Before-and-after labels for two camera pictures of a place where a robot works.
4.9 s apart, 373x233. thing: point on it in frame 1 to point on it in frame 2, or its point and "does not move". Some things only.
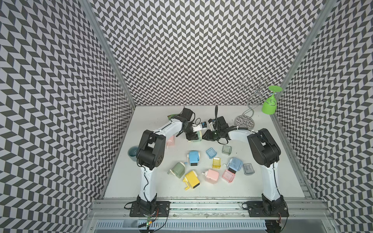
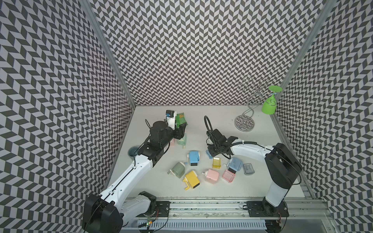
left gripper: x=192 y=136 to x=179 y=132
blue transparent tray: x=211 y=153 does not move
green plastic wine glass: x=270 y=106 does not move
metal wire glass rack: x=245 y=120 does not move
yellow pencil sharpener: x=192 y=180 does not move
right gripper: x=208 y=136 to x=212 y=152
